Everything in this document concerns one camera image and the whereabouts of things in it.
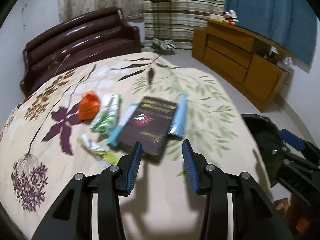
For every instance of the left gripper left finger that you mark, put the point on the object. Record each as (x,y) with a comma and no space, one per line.
(88,201)

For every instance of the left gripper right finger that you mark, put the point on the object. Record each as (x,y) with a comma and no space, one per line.
(254,215)

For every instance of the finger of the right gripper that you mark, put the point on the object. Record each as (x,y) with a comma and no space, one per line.
(298,175)
(297,142)

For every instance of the torn green white carton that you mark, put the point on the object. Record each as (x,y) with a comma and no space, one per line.
(100,153)

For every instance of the teal white tube box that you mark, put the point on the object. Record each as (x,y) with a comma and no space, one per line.
(112,139)

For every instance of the green white wrapper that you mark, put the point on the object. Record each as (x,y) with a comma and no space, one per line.
(107,117)

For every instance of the orange plastic bag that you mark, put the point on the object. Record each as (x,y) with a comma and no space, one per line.
(89,106)

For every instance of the light blue packet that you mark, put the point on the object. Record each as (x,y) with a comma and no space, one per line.
(177,126)

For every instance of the black box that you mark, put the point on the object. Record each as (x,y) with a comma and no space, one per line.
(149,124)

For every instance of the black lined trash bin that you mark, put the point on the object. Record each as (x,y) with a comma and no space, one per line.
(266,135)

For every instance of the white router on cabinet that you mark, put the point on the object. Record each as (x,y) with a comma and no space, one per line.
(285,64)

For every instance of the wooden TV cabinet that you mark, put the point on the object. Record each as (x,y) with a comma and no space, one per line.
(243,58)

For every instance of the floral beige tablecloth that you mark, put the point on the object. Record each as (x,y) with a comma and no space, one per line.
(71,123)

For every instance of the blue curtain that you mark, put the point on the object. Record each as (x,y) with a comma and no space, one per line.
(291,24)

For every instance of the Mickey Mouse plush toy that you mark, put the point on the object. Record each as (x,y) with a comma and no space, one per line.
(230,17)

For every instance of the small white box on cabinet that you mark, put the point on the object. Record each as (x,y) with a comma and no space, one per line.
(216,17)

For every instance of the checkered cloth on stand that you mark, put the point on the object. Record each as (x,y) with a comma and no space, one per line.
(163,44)

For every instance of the dark red leather sofa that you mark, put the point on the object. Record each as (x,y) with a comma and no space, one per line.
(87,38)

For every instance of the striped curtain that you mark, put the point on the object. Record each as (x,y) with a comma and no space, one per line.
(185,19)

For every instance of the black metal plant stand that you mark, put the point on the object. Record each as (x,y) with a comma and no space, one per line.
(162,23)

